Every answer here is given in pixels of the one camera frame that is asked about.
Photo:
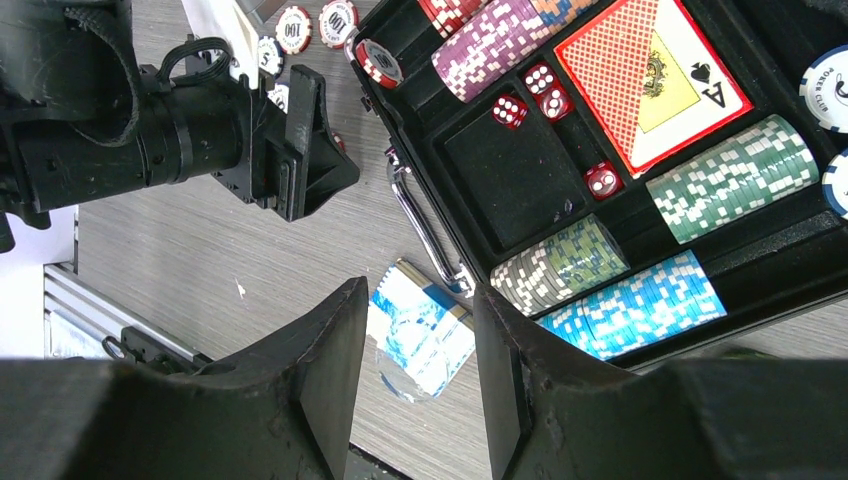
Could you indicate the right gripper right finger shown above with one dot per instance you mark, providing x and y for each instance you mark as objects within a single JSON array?
[{"x": 554, "y": 412}]

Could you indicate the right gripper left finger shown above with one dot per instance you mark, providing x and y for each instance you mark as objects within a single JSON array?
[{"x": 285, "y": 404}]

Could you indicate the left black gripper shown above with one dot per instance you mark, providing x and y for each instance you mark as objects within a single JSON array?
[{"x": 202, "y": 121}]

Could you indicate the blue playing card deck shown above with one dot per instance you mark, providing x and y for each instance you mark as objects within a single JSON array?
[{"x": 423, "y": 335}]

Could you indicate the purple poker chip stack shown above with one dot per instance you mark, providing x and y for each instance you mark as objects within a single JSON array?
[{"x": 496, "y": 39}]

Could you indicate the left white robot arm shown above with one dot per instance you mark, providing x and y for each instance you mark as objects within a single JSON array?
[{"x": 83, "y": 120}]

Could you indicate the blue white chip lower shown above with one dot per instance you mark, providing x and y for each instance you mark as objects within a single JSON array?
[{"x": 279, "y": 95}]

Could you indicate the grey camo chip stack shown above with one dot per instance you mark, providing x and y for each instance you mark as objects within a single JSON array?
[{"x": 565, "y": 264}]

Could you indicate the red white 100 chip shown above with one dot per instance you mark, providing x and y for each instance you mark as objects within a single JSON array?
[
  {"x": 338, "y": 18},
  {"x": 294, "y": 30}
]

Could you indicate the light blue chip stack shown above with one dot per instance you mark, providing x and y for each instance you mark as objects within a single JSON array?
[{"x": 653, "y": 305}]

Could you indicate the red die in case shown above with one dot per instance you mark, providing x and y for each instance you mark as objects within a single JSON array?
[
  {"x": 602, "y": 180},
  {"x": 509, "y": 111},
  {"x": 555, "y": 104},
  {"x": 539, "y": 79}
]

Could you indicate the red poker chip stack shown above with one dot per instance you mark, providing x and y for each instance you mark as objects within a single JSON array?
[{"x": 449, "y": 16}]

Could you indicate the black poker chip case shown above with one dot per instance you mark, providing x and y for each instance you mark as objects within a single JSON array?
[{"x": 498, "y": 191}]

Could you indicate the blue orange chip stack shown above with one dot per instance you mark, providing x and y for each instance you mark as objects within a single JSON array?
[{"x": 555, "y": 13}]

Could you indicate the red playing card deck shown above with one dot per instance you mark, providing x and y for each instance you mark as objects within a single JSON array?
[{"x": 652, "y": 80}]

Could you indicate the green poker chip stack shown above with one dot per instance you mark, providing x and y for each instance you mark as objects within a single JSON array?
[{"x": 742, "y": 174}]

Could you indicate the blue white chip on lid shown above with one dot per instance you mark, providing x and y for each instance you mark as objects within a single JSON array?
[{"x": 823, "y": 88}]

